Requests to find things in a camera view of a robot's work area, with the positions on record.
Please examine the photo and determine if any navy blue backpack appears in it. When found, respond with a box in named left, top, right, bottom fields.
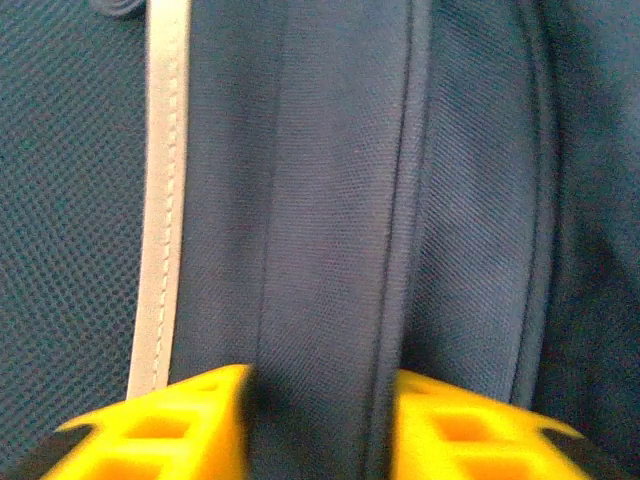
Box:
left=0, top=0, right=640, bottom=480

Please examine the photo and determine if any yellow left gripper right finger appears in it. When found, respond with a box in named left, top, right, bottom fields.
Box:
left=393, top=368, right=631, bottom=480

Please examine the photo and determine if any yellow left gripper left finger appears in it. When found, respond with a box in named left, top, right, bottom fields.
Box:
left=9, top=363, right=254, bottom=480

